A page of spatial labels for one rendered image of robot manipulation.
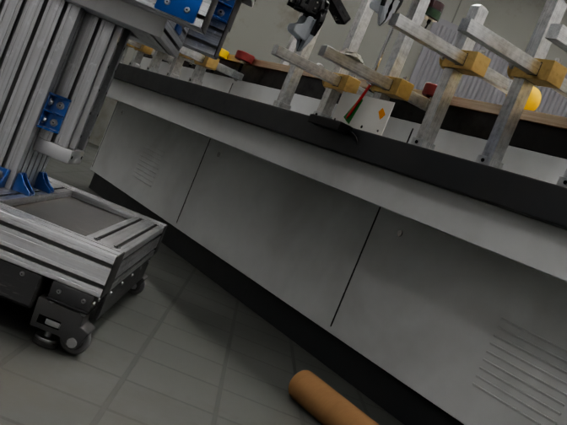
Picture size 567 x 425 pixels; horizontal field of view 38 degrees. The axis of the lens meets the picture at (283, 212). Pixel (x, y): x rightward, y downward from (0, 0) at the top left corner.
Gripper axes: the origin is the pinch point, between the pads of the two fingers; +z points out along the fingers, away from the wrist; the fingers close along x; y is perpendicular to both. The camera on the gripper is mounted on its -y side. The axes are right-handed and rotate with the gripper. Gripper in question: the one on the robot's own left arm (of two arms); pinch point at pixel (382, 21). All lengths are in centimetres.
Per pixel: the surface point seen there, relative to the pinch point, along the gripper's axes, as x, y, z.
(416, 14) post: -5.3, -6.0, -5.5
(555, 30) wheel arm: 45, -70, 6
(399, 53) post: -5.0, -5.9, 6.4
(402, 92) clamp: -3.4, -13.0, 16.9
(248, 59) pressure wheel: -61, 100, 12
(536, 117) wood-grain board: -11, -49, 12
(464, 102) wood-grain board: -20.4, -22.7, 11.8
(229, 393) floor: 42, -30, 101
